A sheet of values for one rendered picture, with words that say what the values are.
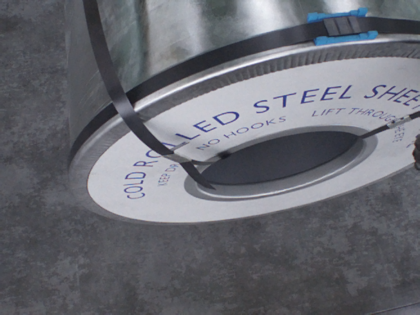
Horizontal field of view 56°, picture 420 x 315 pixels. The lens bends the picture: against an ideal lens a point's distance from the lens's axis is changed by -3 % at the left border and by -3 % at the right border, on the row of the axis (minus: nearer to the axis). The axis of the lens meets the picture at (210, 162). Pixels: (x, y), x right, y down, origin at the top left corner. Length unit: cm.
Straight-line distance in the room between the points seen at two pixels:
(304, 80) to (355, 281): 142
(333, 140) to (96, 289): 119
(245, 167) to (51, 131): 111
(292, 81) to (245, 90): 9
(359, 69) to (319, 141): 69
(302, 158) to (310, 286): 72
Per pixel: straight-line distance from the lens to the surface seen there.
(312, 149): 147
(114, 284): 192
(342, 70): 79
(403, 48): 80
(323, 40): 69
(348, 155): 136
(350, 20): 74
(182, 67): 72
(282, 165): 149
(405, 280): 217
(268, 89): 77
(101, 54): 78
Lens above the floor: 189
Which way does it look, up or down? 68 degrees down
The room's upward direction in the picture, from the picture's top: 10 degrees clockwise
